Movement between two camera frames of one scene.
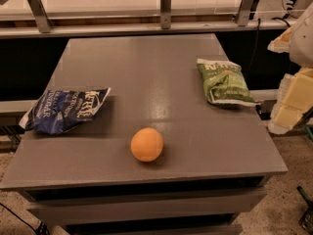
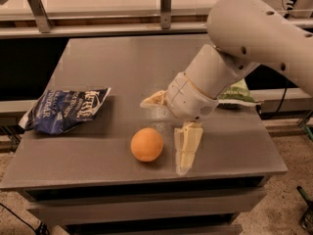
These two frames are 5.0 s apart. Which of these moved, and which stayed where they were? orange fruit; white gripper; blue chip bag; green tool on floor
Moved: white gripper
Stayed: green tool on floor; orange fruit; blue chip bag
